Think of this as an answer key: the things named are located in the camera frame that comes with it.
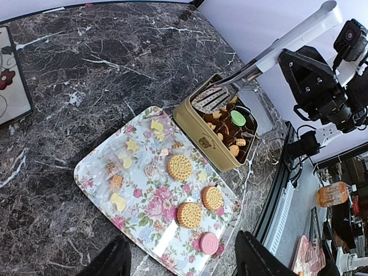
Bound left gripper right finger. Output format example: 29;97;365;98
235;231;297;276

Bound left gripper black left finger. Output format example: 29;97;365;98
76;235;132;276

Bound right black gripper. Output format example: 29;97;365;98
278;46;350;121

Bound green macaron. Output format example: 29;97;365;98
230;110;246;127

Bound round waffle cookie bottom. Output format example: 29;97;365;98
236;139;247;147

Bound round waffle cookie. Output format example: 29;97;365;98
236;139;247;147
202;186;223;210

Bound chocolate chip cookie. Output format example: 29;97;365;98
228;144;240;157

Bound metal serving tongs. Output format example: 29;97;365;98
191;1;343;114

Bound black sandwich cookie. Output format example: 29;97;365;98
235;105;254;121

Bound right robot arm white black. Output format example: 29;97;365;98
278;46;367;159

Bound pink macaron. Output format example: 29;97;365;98
200;232;219;255

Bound pink tray outside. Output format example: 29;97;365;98
291;235;326;276

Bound silver tin lid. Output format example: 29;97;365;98
238;86;276;137

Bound round waffle cookie right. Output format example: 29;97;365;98
202;186;223;210

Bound flower shaped cookie centre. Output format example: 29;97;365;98
177;202;202;229

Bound floral rectangular tray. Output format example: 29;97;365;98
74;106;242;275

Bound orange drink bottle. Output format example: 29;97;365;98
317;181;355;208

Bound gold cookie tin box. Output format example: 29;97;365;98
173;74;258;172

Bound floral square coaster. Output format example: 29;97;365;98
1;25;33;128

